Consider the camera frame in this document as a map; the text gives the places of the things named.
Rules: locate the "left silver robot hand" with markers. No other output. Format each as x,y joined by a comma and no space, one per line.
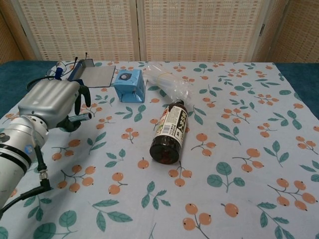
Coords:
49,102

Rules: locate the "blue whiteboard marker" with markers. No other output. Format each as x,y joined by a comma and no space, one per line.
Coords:
58,72

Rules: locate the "green whiteboard marker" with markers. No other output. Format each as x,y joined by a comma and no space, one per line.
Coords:
83,117

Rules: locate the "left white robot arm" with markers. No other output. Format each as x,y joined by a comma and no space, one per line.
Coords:
15,149

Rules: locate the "thin-framed eyeglasses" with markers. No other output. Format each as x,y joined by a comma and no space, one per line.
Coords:
63,65

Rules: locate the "teal table cover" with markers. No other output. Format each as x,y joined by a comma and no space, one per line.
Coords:
15,79

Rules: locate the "open blue glasses case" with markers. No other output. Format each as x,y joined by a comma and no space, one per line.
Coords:
97,74

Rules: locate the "woven bamboo screen panel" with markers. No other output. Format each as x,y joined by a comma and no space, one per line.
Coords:
79,30
7,37
296,37
199,30

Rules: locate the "small light blue box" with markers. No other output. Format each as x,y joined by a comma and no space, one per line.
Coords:
129,84

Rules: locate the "clear bag of straws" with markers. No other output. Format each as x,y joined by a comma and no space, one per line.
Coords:
167,79

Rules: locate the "dark sauce bottle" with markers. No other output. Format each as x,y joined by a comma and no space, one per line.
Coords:
169,129

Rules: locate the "floral print tablecloth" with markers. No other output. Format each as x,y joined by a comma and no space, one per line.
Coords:
224,149

